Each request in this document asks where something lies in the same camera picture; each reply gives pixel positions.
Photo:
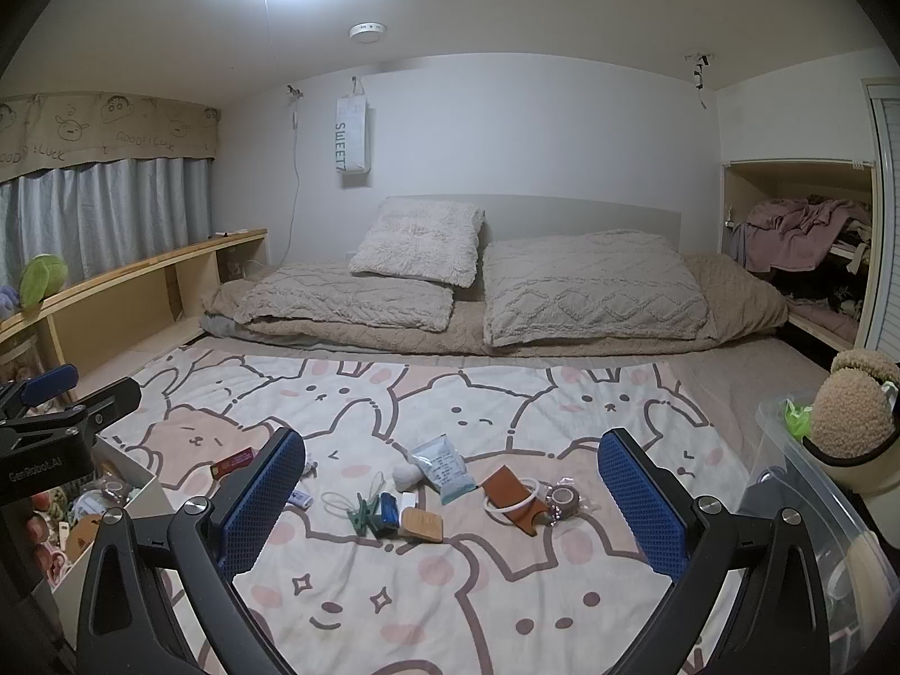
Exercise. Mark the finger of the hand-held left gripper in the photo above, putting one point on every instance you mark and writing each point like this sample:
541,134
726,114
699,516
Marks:
105,401
49,381

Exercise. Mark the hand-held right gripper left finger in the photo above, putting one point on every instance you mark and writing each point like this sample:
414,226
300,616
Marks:
264,499

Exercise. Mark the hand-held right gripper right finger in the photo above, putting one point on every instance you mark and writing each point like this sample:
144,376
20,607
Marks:
643,499

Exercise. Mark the clear tape roll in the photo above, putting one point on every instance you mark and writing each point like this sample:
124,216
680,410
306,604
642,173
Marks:
552,506

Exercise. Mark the white storage box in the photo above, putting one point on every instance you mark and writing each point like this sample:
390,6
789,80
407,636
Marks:
151,506

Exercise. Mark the light purple stick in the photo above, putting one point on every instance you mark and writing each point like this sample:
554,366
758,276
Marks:
301,499

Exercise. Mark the red packet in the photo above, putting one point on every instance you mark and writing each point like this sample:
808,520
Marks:
232,464

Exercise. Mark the white elastic loop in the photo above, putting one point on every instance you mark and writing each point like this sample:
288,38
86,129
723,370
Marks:
325,500

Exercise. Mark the green clothespin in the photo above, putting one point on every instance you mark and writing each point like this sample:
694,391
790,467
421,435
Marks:
362,515

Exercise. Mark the green plush toy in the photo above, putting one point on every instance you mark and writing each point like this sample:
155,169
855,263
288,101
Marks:
42,278

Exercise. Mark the long wooden shelf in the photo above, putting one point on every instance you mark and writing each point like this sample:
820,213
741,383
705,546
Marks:
140,274

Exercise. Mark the brown leather pouch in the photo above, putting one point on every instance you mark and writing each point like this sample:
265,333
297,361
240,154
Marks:
503,489

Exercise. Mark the white plush ball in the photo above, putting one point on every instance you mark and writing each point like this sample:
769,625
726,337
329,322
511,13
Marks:
406,477

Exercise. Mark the grey folded blanket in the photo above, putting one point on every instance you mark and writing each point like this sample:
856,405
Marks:
232,330

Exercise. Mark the small white box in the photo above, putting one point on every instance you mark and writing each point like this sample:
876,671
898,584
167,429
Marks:
408,500

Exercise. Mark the beige mattress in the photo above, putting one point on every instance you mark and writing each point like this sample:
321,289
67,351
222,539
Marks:
745,380

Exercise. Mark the square wooden coaster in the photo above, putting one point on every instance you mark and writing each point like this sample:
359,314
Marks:
422,526

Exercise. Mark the clear plastic bin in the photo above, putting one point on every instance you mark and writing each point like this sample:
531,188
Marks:
808,492

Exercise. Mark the green plastic bag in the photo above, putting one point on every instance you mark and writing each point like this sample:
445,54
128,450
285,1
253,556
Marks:
796,416

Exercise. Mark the blue and white pouch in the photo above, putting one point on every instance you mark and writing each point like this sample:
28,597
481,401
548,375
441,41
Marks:
443,471

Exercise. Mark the bunny printed blanket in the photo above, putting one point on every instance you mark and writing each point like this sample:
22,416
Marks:
422,590

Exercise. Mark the blue-grey curtain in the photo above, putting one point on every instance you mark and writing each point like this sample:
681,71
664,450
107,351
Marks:
119,211

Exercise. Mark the small knitted beige pillow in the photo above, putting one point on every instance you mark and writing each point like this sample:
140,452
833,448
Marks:
337,299

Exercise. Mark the large knitted beige pillow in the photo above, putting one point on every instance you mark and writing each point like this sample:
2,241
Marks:
590,288

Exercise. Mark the brown fleece slipper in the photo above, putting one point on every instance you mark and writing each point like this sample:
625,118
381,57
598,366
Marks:
847,415
861,362

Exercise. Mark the beige quilt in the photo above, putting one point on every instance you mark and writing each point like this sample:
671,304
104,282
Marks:
738,295

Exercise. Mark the wooden closet shelf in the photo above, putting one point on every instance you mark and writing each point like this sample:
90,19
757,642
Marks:
822,327

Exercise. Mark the beige printed valance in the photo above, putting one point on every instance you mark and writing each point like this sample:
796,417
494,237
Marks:
105,130

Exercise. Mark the dark clothing pile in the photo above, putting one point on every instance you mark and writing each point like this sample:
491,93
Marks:
822,281

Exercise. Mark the grey headboard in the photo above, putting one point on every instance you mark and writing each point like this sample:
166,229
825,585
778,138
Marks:
576,214

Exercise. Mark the fluffy cream pillow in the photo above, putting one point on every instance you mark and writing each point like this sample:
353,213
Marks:
415,239

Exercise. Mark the pink clothing pile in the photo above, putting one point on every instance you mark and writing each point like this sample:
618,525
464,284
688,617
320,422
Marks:
801,225

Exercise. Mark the white hanging bag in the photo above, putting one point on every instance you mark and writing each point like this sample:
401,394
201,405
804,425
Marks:
351,133

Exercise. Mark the white slatted closet door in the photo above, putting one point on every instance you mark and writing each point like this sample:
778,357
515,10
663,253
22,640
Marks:
887,225

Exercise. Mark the white smoke detector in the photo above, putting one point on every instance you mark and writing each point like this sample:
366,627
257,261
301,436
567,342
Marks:
367,32

